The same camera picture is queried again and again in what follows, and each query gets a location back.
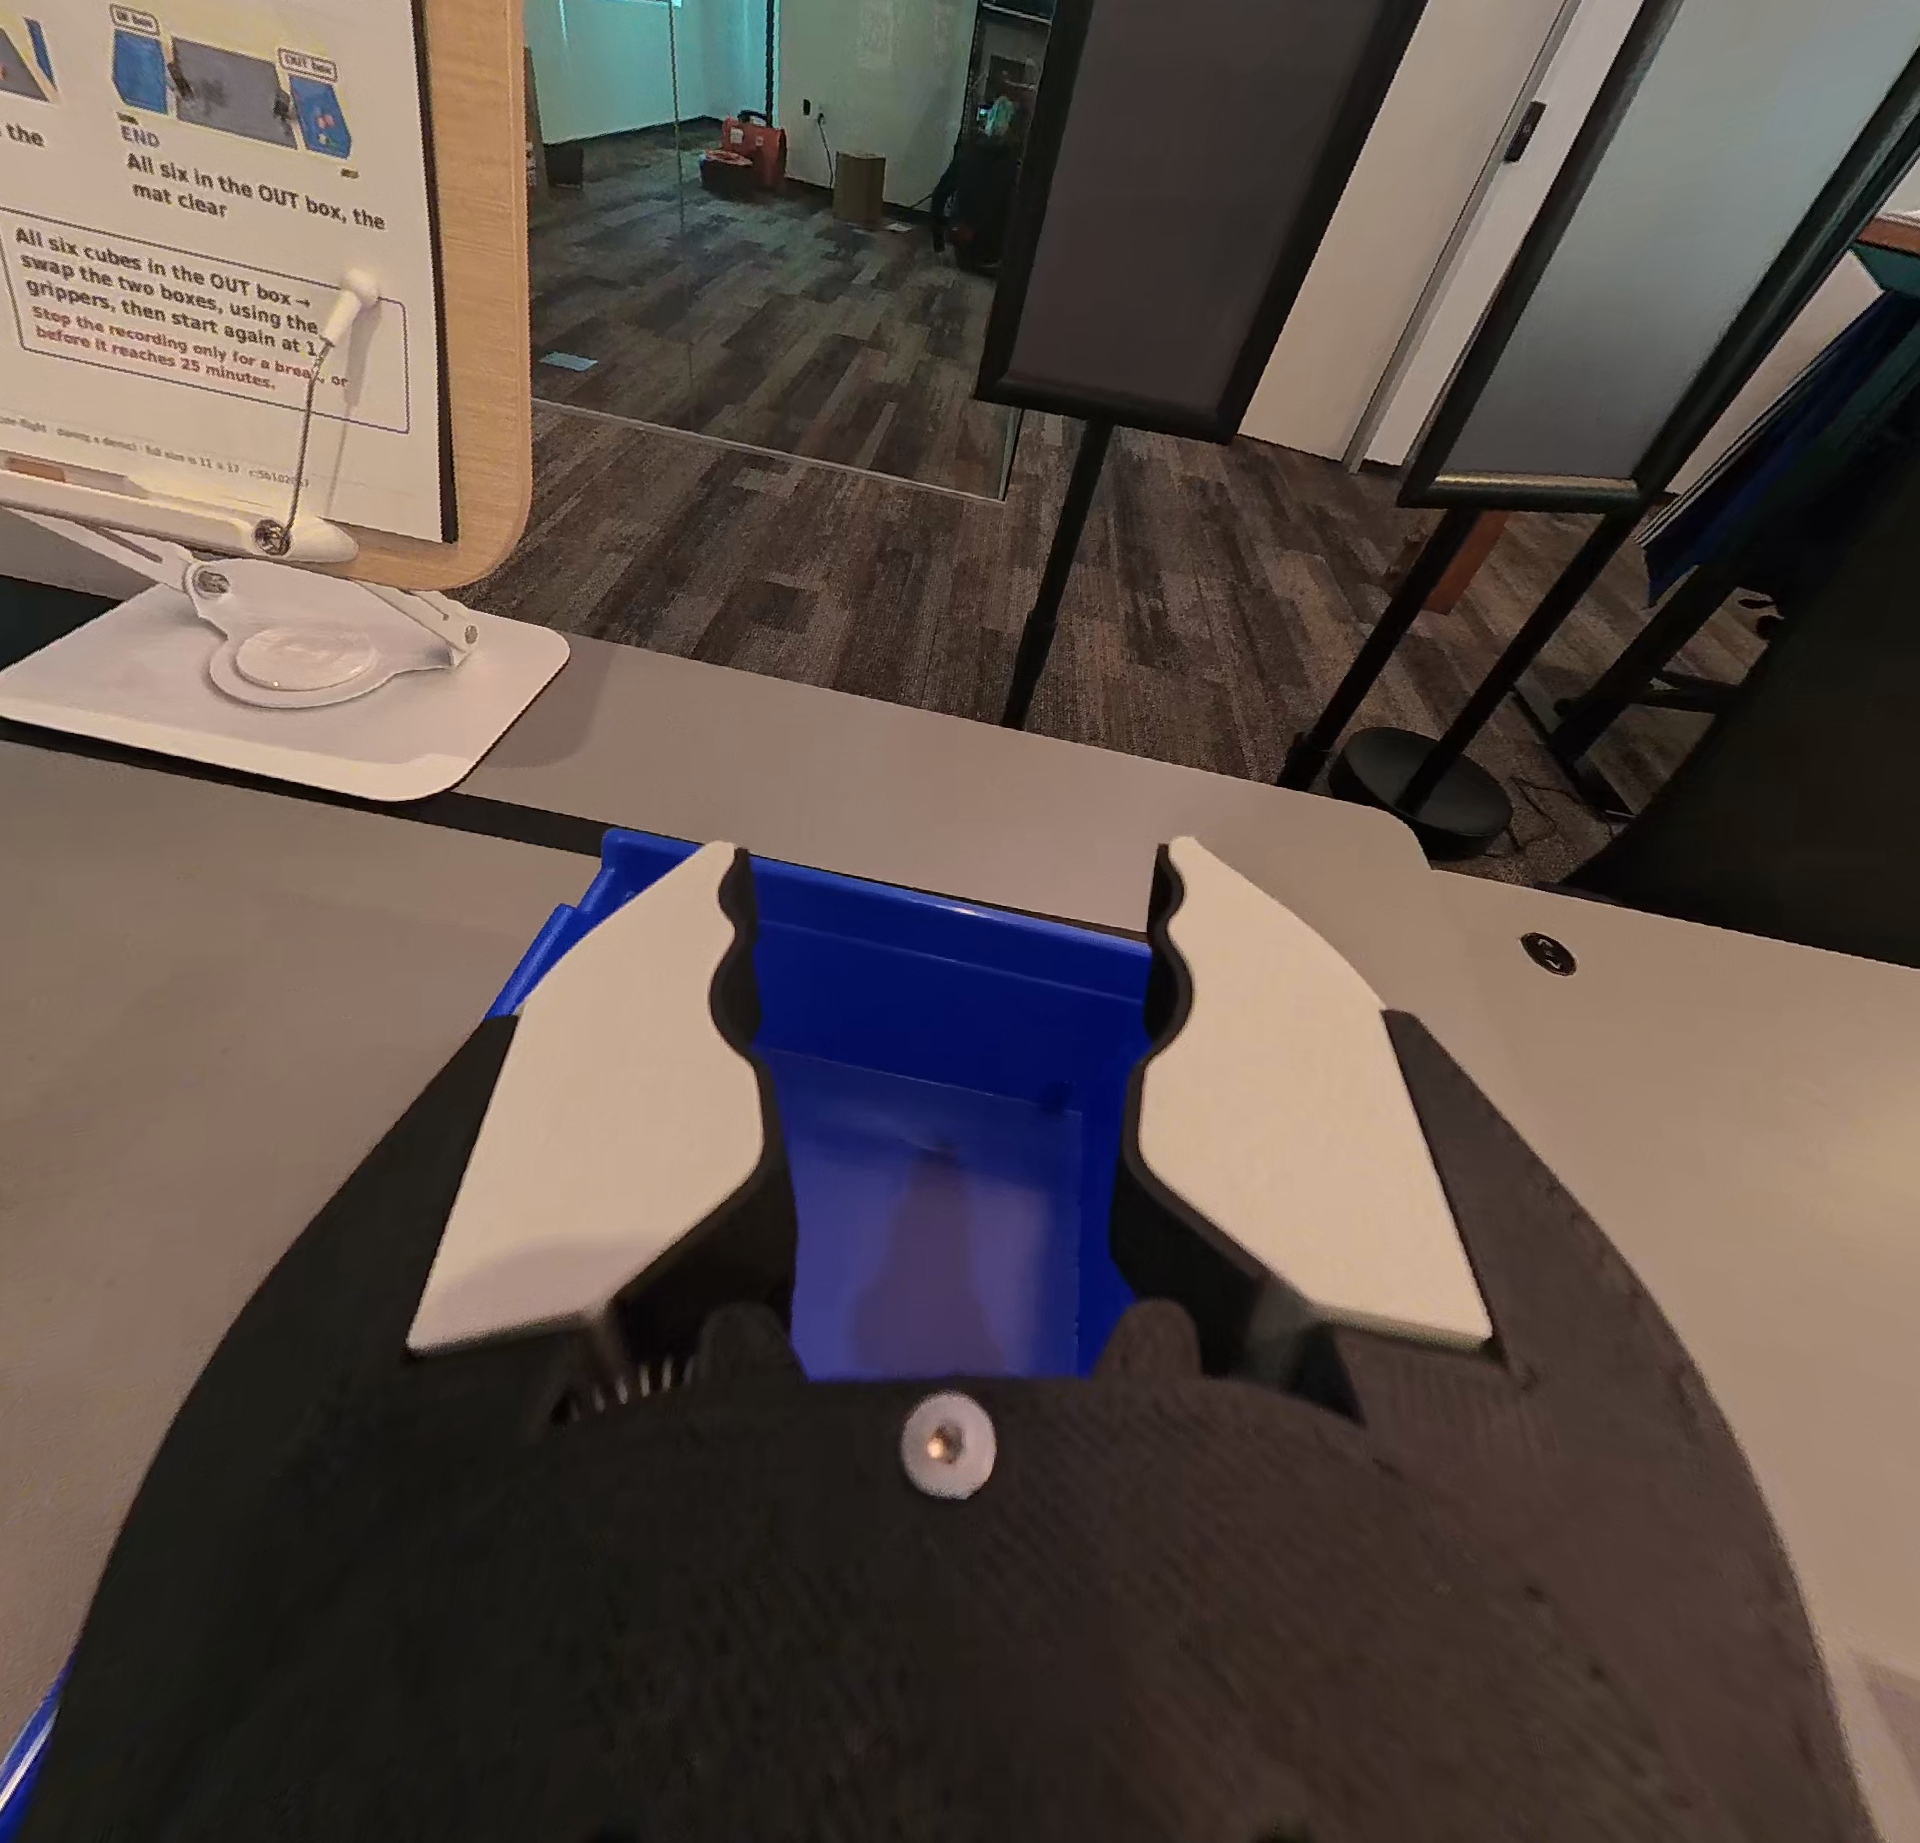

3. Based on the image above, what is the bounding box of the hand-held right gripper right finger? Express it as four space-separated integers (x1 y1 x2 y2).
1117 837 1495 1403

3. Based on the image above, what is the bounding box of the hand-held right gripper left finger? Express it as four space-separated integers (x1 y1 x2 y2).
403 841 773 1403

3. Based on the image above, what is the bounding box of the blue plastic bin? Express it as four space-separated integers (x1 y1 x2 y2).
6 826 1155 1818

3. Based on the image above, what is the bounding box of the dark stand base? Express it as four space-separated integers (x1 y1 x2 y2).
1327 727 1516 842

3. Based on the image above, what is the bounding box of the black stand foot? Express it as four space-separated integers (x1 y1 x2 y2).
1003 416 1121 730

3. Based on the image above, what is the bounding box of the glass panel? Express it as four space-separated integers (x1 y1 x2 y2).
524 0 1024 503

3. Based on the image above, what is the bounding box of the wooden display board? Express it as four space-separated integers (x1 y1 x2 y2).
403 0 532 592

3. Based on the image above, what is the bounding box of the black framed whiteboard stand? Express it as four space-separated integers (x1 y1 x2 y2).
1274 0 1920 826

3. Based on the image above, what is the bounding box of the printed instruction sheet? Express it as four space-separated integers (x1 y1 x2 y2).
0 0 452 542

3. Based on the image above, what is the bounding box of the dark bulky floor object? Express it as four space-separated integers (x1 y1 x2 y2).
928 116 1010 273

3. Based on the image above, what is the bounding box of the black framed display panel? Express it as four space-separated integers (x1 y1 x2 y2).
973 0 1453 446

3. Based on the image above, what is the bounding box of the red floor machine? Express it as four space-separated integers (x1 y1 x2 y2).
704 111 788 196

